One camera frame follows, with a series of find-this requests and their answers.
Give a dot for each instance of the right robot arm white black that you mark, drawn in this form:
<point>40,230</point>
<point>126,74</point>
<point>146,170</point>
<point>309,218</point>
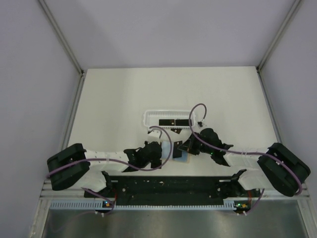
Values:
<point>265,168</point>

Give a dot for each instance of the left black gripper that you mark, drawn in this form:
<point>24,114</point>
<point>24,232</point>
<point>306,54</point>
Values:
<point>157,159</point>

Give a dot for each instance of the black card in basket right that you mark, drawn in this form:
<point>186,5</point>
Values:
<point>182,122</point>

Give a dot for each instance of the black card in basket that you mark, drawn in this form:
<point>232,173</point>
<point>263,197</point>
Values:
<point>166,122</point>
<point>182,122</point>

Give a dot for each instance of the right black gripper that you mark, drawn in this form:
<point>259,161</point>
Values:
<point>189,146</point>

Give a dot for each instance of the white slotted cable duct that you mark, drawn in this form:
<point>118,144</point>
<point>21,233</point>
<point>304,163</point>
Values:
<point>98,204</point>

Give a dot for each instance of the black card in basket left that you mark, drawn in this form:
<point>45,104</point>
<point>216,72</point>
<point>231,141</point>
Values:
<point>166,122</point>

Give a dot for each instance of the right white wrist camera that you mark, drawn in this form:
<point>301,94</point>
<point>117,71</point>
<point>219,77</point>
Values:
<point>201,124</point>

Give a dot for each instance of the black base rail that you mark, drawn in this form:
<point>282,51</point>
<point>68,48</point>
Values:
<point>165,191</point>

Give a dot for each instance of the right aluminium frame post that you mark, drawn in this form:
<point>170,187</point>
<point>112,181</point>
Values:
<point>296,5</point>

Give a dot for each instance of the aluminium frame post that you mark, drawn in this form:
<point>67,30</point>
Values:
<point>60,36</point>
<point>296,5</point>

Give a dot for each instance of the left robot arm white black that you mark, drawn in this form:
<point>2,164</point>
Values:
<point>76,167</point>

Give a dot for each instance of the left aluminium frame post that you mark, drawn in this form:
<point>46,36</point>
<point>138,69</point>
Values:
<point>60,36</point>

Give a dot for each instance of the white plastic basket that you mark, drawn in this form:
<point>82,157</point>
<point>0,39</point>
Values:
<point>168,118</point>

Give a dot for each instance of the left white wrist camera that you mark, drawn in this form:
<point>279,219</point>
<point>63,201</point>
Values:
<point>155,134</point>

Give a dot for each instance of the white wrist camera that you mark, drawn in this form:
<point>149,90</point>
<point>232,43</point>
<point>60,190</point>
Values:
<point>155,134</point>
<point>201,124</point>

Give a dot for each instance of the beige card holder wallet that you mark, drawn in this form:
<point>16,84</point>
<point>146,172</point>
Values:
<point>165,145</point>

